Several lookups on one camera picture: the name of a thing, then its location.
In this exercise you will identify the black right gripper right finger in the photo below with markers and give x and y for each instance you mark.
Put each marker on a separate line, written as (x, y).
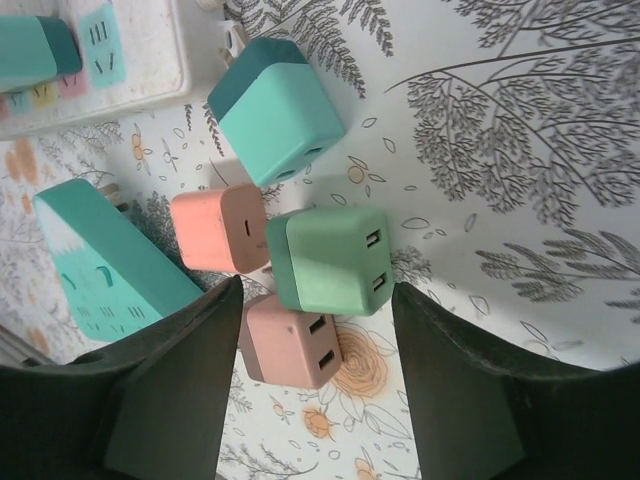
(500, 425)

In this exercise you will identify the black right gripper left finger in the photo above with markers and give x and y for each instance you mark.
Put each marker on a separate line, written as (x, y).
(150, 400)

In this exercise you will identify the dusty pink plug adapter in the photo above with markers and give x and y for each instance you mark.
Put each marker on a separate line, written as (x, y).
(285, 345)

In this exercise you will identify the teal socket adapter block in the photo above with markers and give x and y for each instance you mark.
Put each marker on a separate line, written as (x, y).
(110, 250)

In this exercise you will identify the salmon pink plug adapter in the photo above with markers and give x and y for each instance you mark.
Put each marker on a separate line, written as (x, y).
(215, 230)

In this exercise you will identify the green plug adapter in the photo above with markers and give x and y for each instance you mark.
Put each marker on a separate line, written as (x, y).
(325, 260)

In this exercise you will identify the teal two-tone plug adapter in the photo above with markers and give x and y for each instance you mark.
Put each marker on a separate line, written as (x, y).
(30, 50)
(275, 115)

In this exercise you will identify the white power strip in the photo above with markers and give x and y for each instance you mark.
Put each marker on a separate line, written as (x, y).
(145, 55)

